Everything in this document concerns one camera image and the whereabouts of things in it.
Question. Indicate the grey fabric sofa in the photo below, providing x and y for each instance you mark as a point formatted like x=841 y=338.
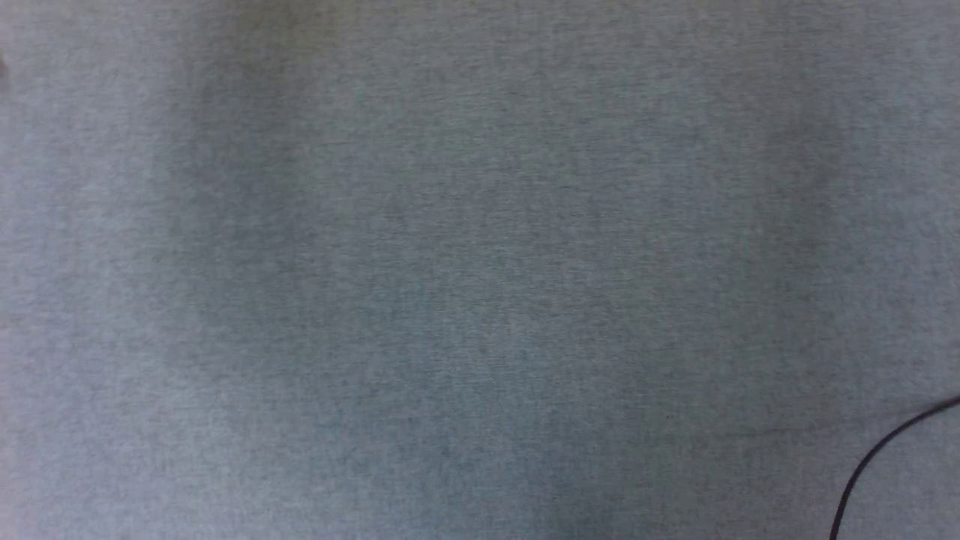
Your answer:
x=450 y=262

